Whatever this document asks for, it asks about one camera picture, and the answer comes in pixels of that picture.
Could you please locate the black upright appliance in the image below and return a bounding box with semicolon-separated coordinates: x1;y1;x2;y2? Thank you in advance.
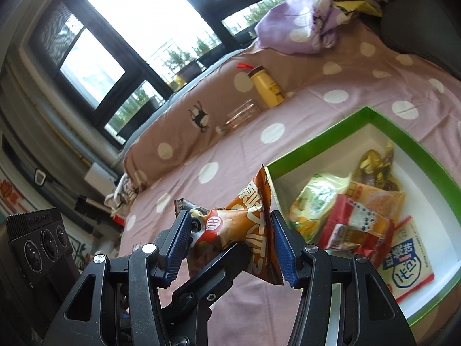
74;195;116;231

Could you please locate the corn print snack bag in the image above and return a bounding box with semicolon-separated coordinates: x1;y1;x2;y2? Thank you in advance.
290;173;352;244

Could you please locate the red snack packet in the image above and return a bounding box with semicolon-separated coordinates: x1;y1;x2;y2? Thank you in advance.
319;223;391;271
335;194;395;238

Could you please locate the pink polka dot bedsheet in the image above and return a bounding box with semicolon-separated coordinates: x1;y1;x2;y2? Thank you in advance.
119;18;461;346

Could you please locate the yellow printed cloth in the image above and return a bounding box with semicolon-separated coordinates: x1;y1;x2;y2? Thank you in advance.
331;0;384;18

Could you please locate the black framed window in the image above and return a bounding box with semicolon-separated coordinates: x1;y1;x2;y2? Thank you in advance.
18;0;299;148

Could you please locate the yellow snack bag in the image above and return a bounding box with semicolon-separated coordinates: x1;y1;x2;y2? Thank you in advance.
347;182;406;224

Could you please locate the green cardboard box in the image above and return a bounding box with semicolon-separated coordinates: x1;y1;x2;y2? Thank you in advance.
266;106;461;327

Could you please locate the orange panda print snack bag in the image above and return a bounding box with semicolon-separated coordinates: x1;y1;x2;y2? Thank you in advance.
175;165;283;286

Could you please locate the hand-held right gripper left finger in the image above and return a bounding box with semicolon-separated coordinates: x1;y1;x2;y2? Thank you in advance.
42;209;193;346

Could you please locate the white striped cloth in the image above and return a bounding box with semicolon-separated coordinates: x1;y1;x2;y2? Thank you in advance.
104;173;139;210

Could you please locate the yellow bottle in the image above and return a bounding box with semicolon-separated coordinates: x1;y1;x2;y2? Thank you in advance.
237;63;285;109

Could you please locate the purple polka dot cloth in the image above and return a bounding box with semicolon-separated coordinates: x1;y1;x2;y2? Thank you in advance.
255;0;343;54

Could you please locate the white snack packet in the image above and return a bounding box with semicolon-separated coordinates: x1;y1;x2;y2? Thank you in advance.
382;216;434;303

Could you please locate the dark grey cushion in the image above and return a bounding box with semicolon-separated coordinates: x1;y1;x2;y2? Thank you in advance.
380;0;461;76

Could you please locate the brown polka dot pillow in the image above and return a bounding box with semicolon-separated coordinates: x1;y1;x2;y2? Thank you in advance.
122;41;299;188

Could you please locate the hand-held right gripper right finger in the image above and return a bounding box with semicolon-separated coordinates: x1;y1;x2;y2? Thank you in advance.
271;210;418;346

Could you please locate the dark gold candy packet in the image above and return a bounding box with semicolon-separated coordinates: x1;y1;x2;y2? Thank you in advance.
358;142;404;191

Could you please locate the clear plastic bottle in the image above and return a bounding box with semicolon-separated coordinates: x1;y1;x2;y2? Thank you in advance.
215;99;262;135

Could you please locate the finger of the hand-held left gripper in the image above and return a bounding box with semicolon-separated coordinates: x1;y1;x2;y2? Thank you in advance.
159;242;253;336

